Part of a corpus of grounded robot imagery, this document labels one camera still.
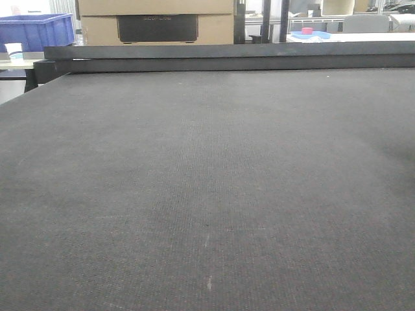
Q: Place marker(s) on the dark conveyor belt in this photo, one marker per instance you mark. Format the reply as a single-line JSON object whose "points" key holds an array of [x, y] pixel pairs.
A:
{"points": [[260, 190]]}

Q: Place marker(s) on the lower cardboard box EcoFlow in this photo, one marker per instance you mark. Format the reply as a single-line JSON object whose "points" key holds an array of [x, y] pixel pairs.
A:
{"points": [[212, 30]]}

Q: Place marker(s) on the upper cardboard box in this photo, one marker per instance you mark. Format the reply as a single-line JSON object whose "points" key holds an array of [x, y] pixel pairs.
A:
{"points": [[108, 8]]}

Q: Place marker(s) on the pink tape roll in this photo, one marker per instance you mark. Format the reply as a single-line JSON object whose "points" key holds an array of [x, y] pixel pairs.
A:
{"points": [[307, 31]]}

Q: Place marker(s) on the blue plastic crate background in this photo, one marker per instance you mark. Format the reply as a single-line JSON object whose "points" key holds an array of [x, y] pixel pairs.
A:
{"points": [[35, 32]]}

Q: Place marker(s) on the white paper cup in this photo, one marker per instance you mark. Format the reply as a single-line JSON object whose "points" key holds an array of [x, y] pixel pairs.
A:
{"points": [[15, 51]]}

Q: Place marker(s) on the black vertical post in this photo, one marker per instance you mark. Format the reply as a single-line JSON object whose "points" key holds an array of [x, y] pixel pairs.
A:
{"points": [[265, 35]]}

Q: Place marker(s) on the black conveyor end rail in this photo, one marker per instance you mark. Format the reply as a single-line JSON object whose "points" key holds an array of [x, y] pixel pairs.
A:
{"points": [[59, 61]]}

